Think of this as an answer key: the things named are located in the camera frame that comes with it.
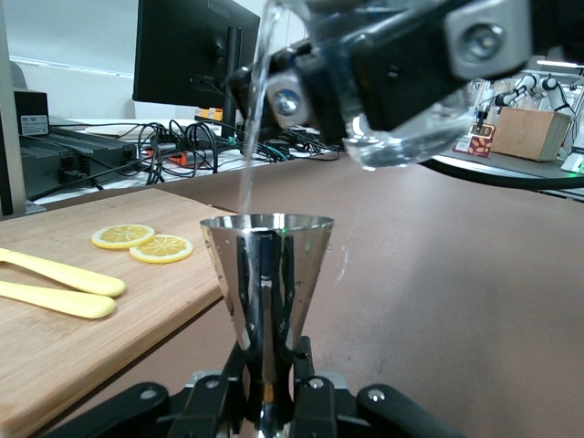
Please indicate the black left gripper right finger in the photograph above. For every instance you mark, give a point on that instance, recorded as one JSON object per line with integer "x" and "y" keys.
{"x": 319, "y": 410}

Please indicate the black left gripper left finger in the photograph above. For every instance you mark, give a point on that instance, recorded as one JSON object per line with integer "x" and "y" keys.
{"x": 201, "y": 410}

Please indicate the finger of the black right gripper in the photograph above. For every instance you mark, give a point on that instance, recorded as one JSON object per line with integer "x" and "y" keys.
{"x": 292, "y": 98}
{"x": 410, "y": 59}

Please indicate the clear glass cup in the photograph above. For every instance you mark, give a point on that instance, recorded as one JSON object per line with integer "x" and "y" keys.
{"x": 401, "y": 150}

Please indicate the steel cone jigger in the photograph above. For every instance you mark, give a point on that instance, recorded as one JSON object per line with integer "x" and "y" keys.
{"x": 269, "y": 292}

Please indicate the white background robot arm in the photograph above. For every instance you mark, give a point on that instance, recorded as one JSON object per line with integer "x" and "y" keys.
{"x": 543, "y": 89}

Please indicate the red patterned box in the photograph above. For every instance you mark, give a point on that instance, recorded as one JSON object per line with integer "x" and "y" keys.
{"x": 476, "y": 145}

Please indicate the black computer monitor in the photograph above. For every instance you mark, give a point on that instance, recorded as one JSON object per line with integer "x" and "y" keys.
{"x": 182, "y": 50}

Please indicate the bamboo cutting board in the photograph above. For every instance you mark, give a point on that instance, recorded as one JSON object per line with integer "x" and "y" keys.
{"x": 91, "y": 356}

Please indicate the plain wooden box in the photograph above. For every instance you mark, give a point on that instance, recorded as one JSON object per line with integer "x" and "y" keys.
{"x": 531, "y": 134}

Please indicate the lemon slice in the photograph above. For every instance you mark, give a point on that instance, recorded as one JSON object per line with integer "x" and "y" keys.
{"x": 122, "y": 236}
{"x": 162, "y": 248}

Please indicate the yellow plastic knife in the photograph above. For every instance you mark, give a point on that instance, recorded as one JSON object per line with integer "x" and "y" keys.
{"x": 68, "y": 303}

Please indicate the yellow plastic fork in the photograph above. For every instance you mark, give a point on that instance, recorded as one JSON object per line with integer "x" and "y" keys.
{"x": 77, "y": 277}

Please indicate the white base with green light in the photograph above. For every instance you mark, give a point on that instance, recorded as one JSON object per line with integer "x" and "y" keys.
{"x": 576, "y": 165}

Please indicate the black equipment rack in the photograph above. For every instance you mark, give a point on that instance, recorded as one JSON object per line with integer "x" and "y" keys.
{"x": 68, "y": 155}

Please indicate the black box with label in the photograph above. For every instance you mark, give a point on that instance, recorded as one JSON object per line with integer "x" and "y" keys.
{"x": 31, "y": 111}

